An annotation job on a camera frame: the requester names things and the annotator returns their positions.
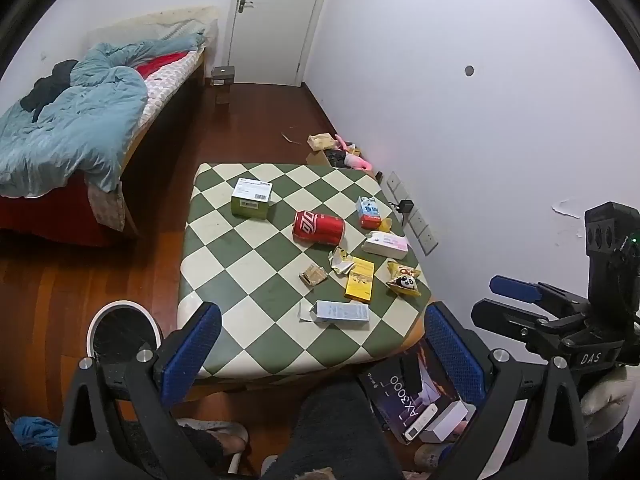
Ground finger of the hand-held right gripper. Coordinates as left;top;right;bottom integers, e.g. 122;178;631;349
489;275;588;317
471;298;556;343

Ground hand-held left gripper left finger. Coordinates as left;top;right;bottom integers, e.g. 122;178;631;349
56;301;223;480

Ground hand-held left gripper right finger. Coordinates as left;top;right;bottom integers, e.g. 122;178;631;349
424;301;588;480

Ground grey plastic bin liner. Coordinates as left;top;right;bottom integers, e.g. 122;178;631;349
92;307;157;362

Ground yellow panda snack packet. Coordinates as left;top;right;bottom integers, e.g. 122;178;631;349
385;259;422;297

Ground white round trash bin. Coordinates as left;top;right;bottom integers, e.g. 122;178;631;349
86;300;163;367

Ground yellow box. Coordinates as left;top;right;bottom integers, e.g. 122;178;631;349
344;256;376;302

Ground long white blue box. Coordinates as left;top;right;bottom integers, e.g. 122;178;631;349
299;300;372;331

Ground brown wrapper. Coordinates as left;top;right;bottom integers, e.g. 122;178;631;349
299;264;328;287

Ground red soda can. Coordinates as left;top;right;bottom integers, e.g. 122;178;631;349
292;210;346;247

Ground person's right forearm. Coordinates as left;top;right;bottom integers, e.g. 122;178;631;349
582;417;630;480

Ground person's right hand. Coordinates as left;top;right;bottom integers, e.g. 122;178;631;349
580;365;632;436

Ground black printed box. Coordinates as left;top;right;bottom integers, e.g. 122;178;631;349
359;337;482;444

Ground grey fluffy slipper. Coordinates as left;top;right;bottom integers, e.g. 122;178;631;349
177;417;250;475
414;441;453;472

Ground green white checkered tablecloth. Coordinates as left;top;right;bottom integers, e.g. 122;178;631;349
177;162;433;378

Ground white pink box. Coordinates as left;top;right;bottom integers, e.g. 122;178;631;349
362;231;410;261

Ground person's dark fuzzy trousers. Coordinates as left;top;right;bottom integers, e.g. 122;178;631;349
175;377;402;480

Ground crumpled white yellow wrapper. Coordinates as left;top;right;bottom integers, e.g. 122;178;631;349
328;246;356;276

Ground blue white small carton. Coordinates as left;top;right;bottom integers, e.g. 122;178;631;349
355;196;383;231

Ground green box with white label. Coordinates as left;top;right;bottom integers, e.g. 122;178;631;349
231;178;273;221

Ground beige patchwork cloth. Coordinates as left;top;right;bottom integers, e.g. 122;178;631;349
86;182;126;233

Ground blue jacket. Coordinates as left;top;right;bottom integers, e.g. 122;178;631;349
10;415;60;454

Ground wooden bed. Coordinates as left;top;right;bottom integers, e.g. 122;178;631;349
0;47;207;248

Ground light blue duvet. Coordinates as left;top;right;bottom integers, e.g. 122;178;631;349
0;32;206;198

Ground patterned white bed sheet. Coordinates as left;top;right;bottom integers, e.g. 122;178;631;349
137;52;202;132

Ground red blanket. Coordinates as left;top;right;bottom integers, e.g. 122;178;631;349
135;51;188;79

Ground black clothing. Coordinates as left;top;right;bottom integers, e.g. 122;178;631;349
20;60;80;123

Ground pale pillow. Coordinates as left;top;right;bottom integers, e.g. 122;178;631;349
87;6;219;50

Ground white door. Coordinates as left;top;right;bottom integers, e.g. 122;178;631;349
229;0;337;86

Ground floor clutter by wall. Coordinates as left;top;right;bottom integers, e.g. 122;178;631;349
334;134;375;173

